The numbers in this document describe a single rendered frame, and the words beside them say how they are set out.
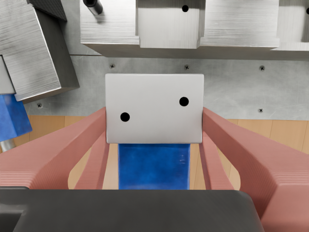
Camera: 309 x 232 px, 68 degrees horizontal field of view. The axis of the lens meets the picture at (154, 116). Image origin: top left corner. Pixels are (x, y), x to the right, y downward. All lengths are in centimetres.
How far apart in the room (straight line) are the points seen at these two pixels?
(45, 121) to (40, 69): 9
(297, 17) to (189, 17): 9
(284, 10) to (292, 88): 10
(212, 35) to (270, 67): 13
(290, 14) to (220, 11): 7
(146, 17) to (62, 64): 10
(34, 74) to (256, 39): 20
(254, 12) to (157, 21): 8
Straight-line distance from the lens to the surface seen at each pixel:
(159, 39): 21
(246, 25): 20
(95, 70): 28
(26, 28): 25
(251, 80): 29
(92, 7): 18
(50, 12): 27
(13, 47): 26
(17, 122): 25
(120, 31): 19
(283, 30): 24
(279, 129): 32
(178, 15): 22
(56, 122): 30
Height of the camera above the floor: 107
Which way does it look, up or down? 82 degrees down
